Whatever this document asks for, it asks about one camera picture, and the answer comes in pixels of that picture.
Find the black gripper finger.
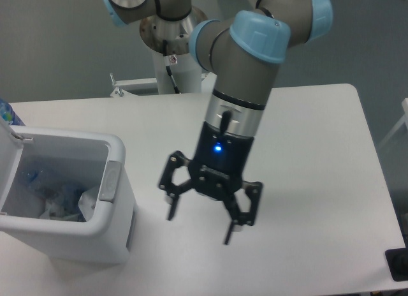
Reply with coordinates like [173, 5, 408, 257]
[222, 181, 263, 245]
[158, 151, 194, 221]

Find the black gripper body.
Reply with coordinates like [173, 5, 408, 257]
[188, 122, 254, 200]

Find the clear plastic bag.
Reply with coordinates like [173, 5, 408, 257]
[78, 186, 99, 221]

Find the clear plastic water bottle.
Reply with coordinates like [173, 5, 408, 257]
[17, 161, 85, 198]

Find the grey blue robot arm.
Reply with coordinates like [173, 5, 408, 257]
[103, 0, 333, 231]

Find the white plastic trash can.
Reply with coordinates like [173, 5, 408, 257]
[1, 124, 136, 263]

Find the trash inside the can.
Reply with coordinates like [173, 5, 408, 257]
[38, 188, 85, 222]

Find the black clamp at table edge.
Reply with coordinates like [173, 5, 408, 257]
[385, 248, 407, 282]

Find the blue bottle at left edge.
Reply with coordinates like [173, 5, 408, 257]
[0, 98, 25, 126]

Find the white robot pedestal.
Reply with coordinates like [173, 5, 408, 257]
[106, 0, 207, 94]

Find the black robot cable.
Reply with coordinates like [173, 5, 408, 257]
[161, 39, 181, 94]

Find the white frame at right edge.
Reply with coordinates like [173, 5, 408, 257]
[377, 98, 408, 150]

